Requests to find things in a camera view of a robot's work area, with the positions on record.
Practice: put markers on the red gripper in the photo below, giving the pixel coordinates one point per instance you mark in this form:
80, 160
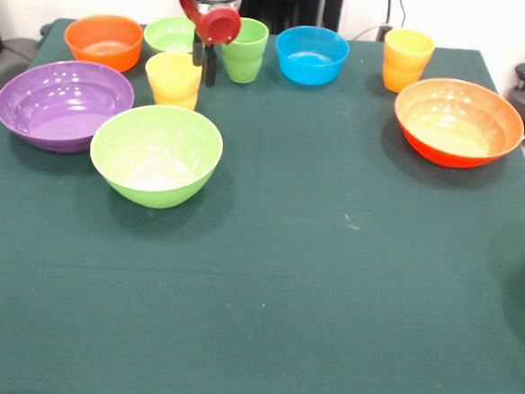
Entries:
220, 25

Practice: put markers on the yellow plastic cup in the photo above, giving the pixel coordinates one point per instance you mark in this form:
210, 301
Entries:
171, 82
407, 63

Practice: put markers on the green plastic cup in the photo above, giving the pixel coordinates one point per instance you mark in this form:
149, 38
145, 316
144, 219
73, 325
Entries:
247, 56

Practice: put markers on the small green plastic bowl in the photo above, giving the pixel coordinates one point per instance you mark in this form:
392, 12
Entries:
165, 34

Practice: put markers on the small orange plastic bowl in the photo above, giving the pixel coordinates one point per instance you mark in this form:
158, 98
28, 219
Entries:
104, 37

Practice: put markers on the blue plastic bowl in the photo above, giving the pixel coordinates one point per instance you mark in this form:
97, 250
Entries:
311, 56

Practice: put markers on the purple plastic bowl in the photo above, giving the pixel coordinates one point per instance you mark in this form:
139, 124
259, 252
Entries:
57, 110

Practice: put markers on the black power plug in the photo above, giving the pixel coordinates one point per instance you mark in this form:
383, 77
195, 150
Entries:
385, 32

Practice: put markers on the dark green table cloth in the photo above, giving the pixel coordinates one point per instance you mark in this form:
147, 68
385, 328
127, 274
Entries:
237, 294

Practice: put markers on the large orange plastic bowl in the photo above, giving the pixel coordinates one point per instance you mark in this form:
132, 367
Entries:
459, 125

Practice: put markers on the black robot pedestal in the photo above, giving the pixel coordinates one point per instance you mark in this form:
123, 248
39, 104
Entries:
289, 2

